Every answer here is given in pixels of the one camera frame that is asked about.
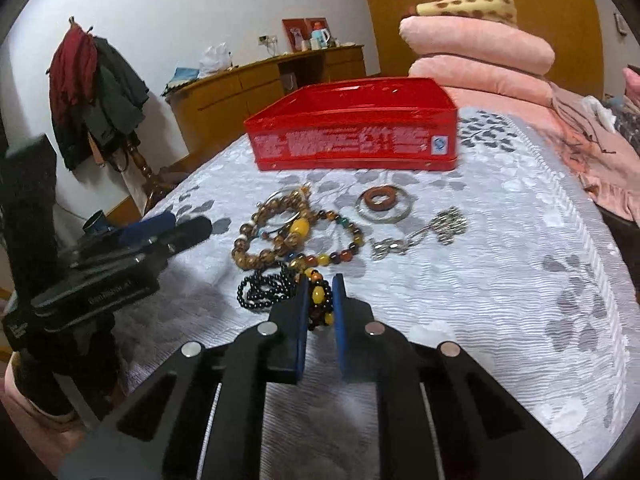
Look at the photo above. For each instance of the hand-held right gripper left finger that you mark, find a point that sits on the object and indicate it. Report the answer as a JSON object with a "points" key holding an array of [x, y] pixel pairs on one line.
{"points": [[301, 320]]}

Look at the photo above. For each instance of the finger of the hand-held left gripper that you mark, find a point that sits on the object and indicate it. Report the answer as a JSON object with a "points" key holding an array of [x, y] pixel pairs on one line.
{"points": [[192, 232], [145, 227]]}

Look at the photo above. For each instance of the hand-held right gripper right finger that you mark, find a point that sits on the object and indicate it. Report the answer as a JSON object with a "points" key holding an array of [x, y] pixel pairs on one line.
{"points": [[340, 320]]}

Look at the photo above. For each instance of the thin silver bangle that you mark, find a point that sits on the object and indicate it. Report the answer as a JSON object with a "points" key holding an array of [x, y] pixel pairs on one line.
{"points": [[270, 199]]}

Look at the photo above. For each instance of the wide silver bangle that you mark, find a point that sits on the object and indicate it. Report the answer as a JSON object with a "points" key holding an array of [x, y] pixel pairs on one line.
{"points": [[384, 220]]}

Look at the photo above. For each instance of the red plastic tray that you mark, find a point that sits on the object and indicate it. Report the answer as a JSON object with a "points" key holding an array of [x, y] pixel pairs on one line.
{"points": [[350, 140]]}

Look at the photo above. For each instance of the person's left forearm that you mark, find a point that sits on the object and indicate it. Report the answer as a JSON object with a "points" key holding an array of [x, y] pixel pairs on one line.
{"points": [[30, 435]]}

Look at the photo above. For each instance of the dark blue cup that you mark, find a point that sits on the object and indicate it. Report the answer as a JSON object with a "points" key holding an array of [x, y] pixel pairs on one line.
{"points": [[95, 221]]}

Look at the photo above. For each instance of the wooden coat rack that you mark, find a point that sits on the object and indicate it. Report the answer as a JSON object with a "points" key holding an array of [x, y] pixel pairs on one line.
{"points": [[142, 165]]}

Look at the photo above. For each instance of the grey leaf-printed bedspread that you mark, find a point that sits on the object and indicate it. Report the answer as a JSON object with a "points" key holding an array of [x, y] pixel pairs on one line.
{"points": [[475, 310]]}

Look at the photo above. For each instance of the dark grey jacket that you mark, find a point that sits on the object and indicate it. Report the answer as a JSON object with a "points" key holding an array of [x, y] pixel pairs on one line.
{"points": [[115, 90]]}

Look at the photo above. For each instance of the wooden sideboard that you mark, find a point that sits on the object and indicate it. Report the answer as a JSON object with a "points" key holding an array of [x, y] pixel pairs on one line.
{"points": [[225, 95]]}

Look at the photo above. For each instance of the red garment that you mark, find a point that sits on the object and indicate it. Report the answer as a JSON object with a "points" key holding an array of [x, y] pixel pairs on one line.
{"points": [[70, 70]]}

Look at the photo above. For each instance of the white plastic bag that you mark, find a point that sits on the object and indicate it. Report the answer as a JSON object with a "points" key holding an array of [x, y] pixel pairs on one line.
{"points": [[215, 57]]}

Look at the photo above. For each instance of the white paper bag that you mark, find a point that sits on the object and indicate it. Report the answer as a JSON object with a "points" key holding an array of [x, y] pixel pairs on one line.
{"points": [[288, 82]]}

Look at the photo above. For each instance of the white and blue kettle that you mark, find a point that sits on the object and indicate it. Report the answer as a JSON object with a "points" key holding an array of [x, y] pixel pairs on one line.
{"points": [[320, 37]]}

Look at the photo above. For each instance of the pink pillow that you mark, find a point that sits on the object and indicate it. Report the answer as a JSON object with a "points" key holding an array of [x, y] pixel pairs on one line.
{"points": [[475, 80], [475, 42]]}

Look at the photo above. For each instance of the pink bed sheet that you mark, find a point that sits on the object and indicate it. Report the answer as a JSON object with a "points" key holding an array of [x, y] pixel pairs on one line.
{"points": [[600, 160]]}

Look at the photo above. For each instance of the spotted yellow cushion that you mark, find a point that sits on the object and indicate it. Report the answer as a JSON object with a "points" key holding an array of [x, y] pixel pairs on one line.
{"points": [[475, 5]]}

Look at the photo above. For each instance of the plaid cloth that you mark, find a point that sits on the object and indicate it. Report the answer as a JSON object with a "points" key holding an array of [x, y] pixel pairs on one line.
{"points": [[630, 125]]}

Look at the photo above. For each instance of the pink folded cloth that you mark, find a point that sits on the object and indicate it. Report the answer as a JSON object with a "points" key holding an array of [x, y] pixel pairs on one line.
{"points": [[632, 85]]}

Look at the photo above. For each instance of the wooden wardrobe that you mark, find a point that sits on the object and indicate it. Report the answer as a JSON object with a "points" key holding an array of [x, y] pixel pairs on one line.
{"points": [[550, 0]]}

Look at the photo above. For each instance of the white wall socket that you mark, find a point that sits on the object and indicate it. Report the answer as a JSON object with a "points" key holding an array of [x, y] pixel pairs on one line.
{"points": [[267, 39]]}

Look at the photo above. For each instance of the red picture frame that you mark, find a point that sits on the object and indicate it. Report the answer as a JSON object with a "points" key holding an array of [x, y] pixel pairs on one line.
{"points": [[292, 30], [312, 22]]}

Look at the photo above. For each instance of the dark wooden bed frame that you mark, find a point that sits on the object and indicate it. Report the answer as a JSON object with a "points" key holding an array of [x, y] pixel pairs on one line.
{"points": [[620, 245]]}

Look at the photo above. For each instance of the wall switch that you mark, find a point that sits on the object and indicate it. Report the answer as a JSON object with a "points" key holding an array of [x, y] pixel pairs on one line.
{"points": [[621, 24]]}

